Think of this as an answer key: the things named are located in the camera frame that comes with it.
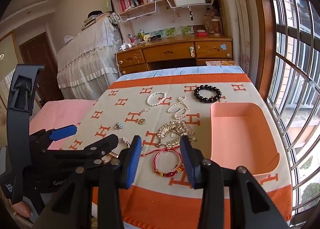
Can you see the wooden desk with drawers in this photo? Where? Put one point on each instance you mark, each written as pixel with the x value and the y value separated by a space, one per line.
pixel 172 52

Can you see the light blue printed bedsheet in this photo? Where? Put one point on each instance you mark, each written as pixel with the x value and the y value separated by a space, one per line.
pixel 181 71

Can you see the blue flower hair clip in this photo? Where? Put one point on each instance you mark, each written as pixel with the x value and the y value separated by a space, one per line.
pixel 118 125

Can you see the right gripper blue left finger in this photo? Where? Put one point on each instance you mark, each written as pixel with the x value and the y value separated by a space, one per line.
pixel 129 159

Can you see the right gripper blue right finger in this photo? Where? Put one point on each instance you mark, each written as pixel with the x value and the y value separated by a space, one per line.
pixel 192 159

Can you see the red small box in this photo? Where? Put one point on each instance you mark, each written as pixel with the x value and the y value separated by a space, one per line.
pixel 201 33

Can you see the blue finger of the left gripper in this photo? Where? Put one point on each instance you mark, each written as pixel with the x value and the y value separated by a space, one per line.
pixel 62 133
pixel 99 149

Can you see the white lace covered piano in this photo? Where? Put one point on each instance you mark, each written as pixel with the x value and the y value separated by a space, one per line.
pixel 86 66

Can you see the white wire basket with tray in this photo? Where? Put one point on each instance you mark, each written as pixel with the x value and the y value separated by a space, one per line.
pixel 188 3

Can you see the person's left hand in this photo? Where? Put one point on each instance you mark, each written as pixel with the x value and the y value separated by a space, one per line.
pixel 22 209

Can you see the pink plastic storage tray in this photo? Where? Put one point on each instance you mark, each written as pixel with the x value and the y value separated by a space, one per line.
pixel 241 136

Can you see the round gold brooch button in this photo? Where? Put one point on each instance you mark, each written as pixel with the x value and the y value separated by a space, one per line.
pixel 141 121

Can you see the pink bed sheet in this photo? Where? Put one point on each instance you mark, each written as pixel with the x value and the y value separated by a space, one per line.
pixel 58 114

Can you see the gold rhinestone hair comb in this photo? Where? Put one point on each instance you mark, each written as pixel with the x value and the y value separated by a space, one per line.
pixel 170 134

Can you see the orange printed book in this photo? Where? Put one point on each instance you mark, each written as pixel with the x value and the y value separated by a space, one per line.
pixel 221 63

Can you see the metal window security grille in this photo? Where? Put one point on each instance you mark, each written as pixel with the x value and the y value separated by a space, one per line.
pixel 293 96

